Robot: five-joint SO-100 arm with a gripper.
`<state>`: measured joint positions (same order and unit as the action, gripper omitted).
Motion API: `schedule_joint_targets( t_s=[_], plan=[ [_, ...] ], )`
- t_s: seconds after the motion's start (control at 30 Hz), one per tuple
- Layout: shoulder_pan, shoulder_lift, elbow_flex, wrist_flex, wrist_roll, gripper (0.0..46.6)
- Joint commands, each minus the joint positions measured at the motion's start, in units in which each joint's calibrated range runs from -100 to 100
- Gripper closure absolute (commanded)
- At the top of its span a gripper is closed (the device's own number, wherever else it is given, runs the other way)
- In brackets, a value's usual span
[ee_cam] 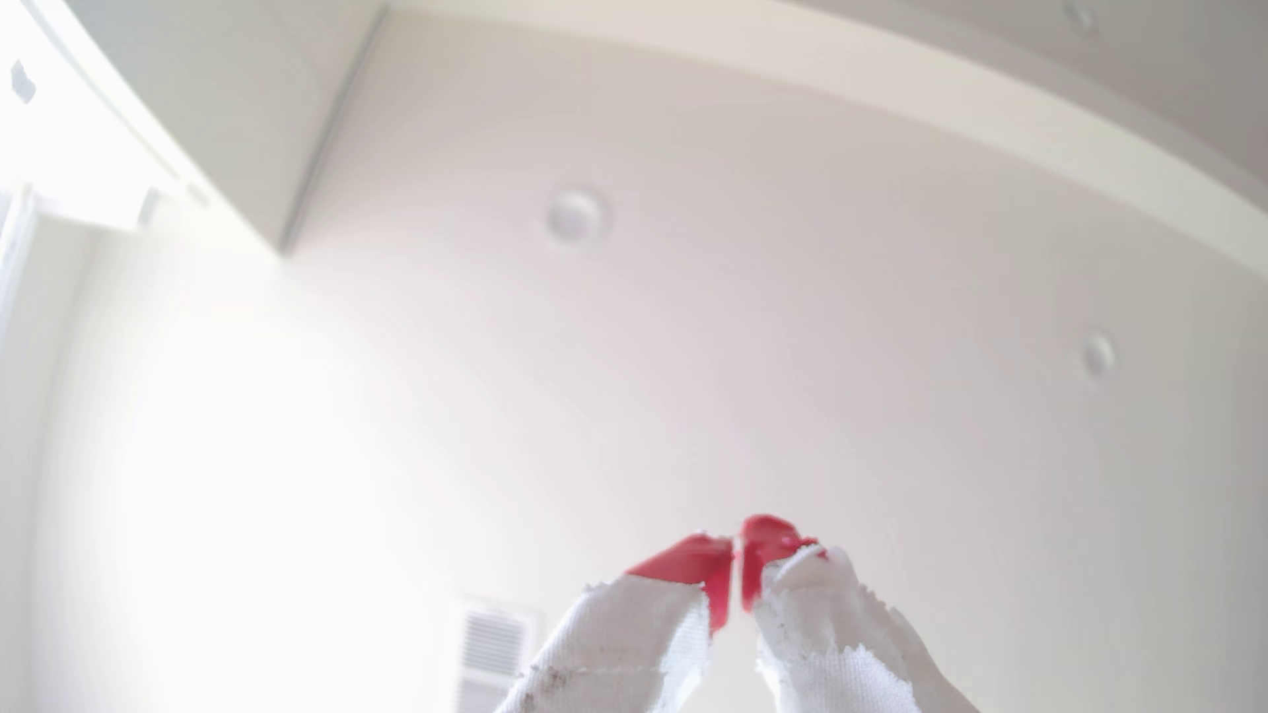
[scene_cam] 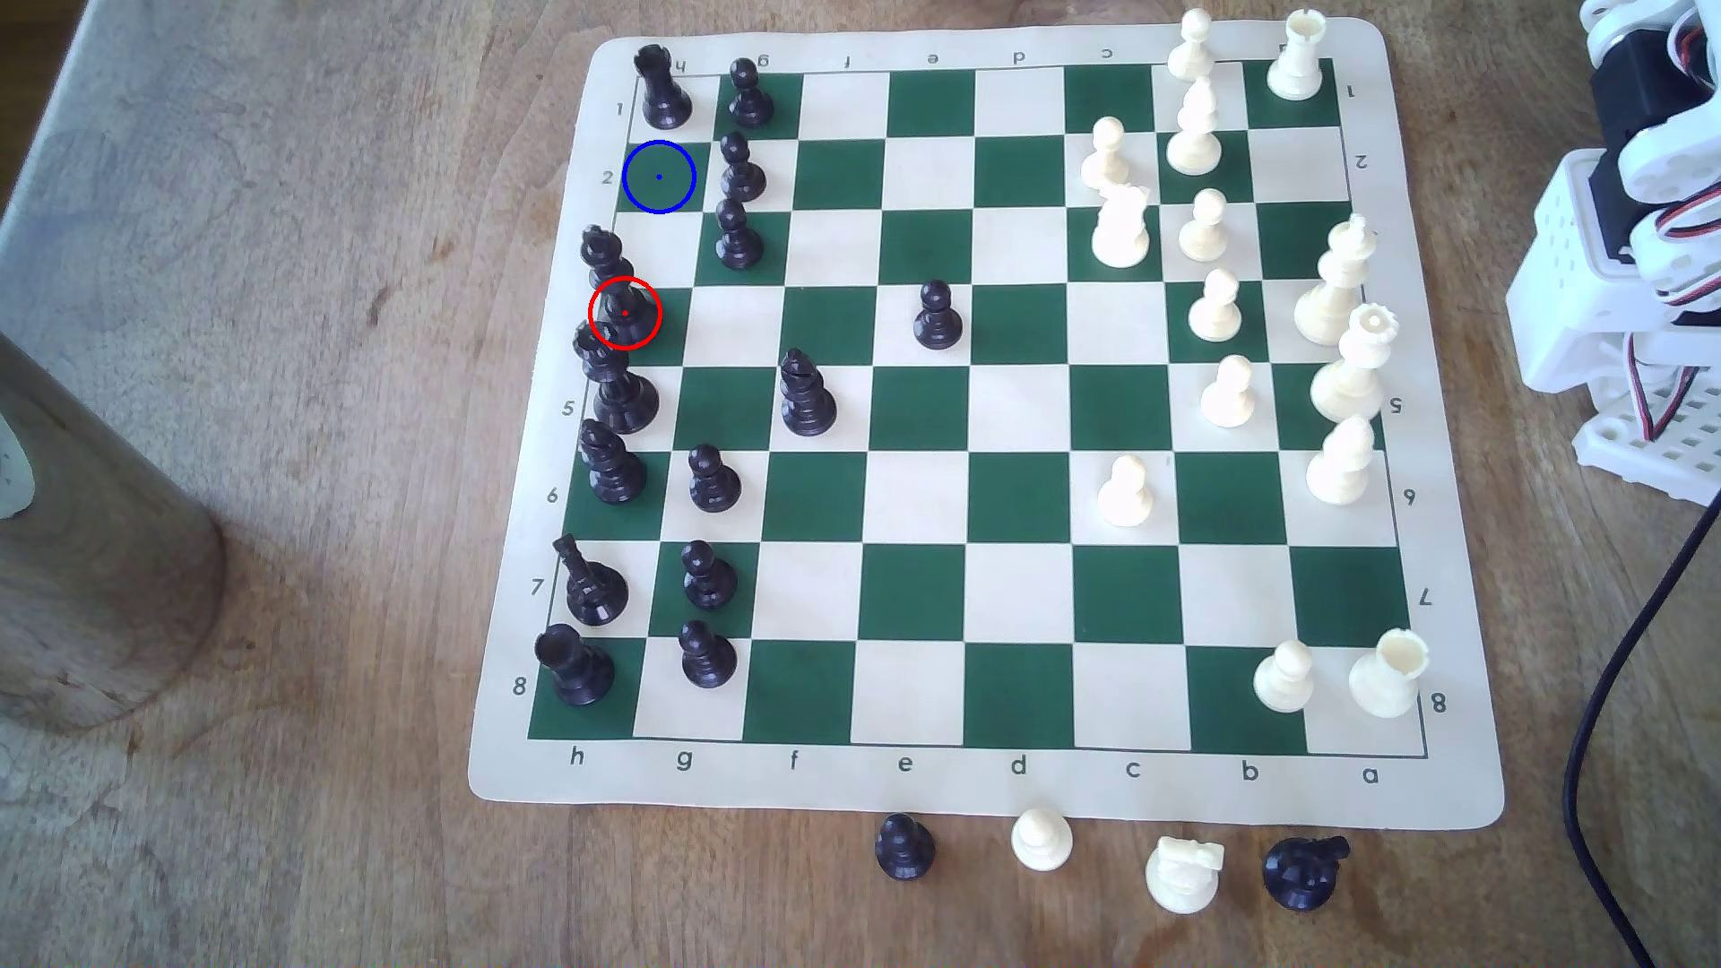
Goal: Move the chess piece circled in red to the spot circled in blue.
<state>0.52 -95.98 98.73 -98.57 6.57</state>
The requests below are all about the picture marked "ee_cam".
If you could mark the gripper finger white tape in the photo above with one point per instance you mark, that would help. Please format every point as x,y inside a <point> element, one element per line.
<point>624,644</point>
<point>832,644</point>

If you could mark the white air vent grille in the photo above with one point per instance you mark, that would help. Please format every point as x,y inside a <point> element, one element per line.
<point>492,654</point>

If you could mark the round recessed ceiling light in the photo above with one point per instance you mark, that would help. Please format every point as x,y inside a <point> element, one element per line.
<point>1098,354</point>
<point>575,216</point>

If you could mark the white window curtain rail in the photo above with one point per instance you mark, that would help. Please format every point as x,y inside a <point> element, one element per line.
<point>69,149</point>

